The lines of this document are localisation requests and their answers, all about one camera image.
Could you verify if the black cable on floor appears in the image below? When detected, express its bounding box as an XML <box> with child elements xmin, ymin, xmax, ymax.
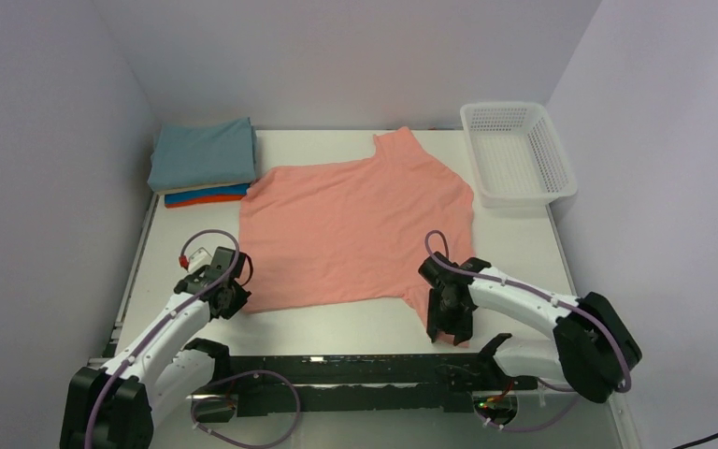
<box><xmin>673</xmin><ymin>413</ymin><xmax>718</xmax><ymax>449</ymax></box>

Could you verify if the white plastic basket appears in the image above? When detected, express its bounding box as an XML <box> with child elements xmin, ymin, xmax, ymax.
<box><xmin>460</xmin><ymin>101</ymin><xmax>578</xmax><ymax>209</ymax></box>

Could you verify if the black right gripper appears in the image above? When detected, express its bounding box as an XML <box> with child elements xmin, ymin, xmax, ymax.
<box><xmin>426</xmin><ymin>288</ymin><xmax>472</xmax><ymax>345</ymax></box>

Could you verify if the blue folded t shirt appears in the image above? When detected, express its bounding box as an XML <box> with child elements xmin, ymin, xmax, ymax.
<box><xmin>164</xmin><ymin>183</ymin><xmax>251</xmax><ymax>208</ymax></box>

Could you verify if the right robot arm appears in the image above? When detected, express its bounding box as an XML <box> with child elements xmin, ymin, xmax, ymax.
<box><xmin>418</xmin><ymin>253</ymin><xmax>642</xmax><ymax>403</ymax></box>

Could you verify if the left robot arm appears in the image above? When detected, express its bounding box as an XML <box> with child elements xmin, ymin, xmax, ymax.
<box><xmin>59</xmin><ymin>247</ymin><xmax>253</xmax><ymax>448</ymax></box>

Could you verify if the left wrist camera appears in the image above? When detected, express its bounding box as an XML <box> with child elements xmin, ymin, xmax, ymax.
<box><xmin>178</xmin><ymin>247</ymin><xmax>212</xmax><ymax>273</ymax></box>

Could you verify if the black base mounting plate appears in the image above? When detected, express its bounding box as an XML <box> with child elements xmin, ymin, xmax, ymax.
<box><xmin>193</xmin><ymin>353</ymin><xmax>538</xmax><ymax>422</ymax></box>

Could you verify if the teal folded t shirt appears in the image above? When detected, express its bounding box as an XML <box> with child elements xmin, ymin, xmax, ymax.
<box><xmin>148</xmin><ymin>117</ymin><xmax>257</xmax><ymax>193</ymax></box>

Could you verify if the orange folded t shirt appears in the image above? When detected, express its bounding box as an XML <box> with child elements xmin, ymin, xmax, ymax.
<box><xmin>164</xmin><ymin>195</ymin><xmax>244</xmax><ymax>209</ymax></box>

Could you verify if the pink t shirt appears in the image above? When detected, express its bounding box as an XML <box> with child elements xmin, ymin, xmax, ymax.
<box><xmin>238</xmin><ymin>127</ymin><xmax>474</xmax><ymax>319</ymax></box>

